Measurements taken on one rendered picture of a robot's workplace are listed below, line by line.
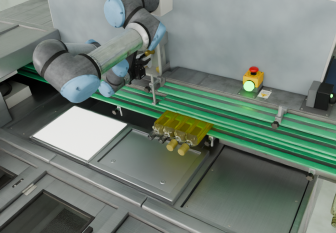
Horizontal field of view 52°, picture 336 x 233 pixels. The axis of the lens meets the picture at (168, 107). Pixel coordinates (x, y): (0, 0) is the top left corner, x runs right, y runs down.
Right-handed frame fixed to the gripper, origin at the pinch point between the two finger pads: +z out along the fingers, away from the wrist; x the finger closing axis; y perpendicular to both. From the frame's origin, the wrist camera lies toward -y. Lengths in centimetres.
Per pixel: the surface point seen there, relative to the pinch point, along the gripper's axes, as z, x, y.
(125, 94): -14.8, -6.9, 17.7
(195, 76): -0.3, 27.2, 7.3
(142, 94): -10.5, 0.9, 18.2
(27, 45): -19, -72, -2
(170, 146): -35, 33, 22
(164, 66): 0.1, 9.0, 5.6
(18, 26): 0, -104, -2
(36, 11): 23, -114, -4
